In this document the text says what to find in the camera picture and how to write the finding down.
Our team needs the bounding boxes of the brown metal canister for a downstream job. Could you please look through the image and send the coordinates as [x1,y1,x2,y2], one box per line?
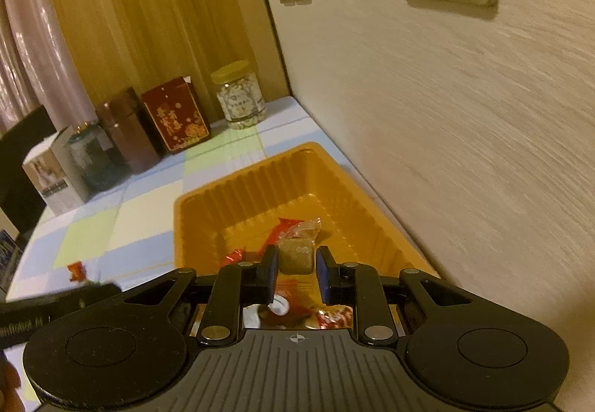
[95,86,163,175]

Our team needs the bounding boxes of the pink curtain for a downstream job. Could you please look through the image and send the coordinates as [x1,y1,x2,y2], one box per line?
[0,0,94,134]

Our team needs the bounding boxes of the plastic jar with yellow lid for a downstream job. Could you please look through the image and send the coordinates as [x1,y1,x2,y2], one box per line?
[210,60,268,130]

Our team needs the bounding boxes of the red gold patterned packet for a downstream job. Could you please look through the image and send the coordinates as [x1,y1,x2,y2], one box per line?
[293,304,356,330]

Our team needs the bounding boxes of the person's left hand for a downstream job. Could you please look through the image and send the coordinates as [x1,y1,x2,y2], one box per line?
[0,358,24,412]

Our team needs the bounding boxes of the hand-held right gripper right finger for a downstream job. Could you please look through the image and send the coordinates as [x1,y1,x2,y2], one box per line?
[315,245,477,344]

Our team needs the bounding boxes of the small red candy packet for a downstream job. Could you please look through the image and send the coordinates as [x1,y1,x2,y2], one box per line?
[67,261,89,285]

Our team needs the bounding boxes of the red twisted candy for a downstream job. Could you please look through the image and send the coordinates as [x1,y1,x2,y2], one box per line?
[218,247,246,268]

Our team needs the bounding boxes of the brown cube candy clear wrapper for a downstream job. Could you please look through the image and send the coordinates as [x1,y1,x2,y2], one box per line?
[276,217,324,275]

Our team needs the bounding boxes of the glass jar with green lid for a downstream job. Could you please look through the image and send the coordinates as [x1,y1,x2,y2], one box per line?
[65,121,128,196]

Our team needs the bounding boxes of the red gold gift box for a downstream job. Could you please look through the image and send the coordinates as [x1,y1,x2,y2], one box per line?
[141,76,211,154]

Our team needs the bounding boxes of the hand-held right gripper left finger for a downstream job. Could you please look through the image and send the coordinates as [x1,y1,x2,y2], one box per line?
[121,246,280,346]

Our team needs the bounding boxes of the dark chair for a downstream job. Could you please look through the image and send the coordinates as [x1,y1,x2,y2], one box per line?
[0,105,57,236]

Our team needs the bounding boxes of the red snack packet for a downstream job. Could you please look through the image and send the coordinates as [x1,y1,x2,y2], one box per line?
[260,217,303,259]

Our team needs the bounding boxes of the white cardboard box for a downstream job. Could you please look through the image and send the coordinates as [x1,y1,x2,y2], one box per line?
[22,126,91,215]

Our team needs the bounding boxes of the orange plastic tray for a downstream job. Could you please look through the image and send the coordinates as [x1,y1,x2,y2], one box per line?
[173,141,442,338]

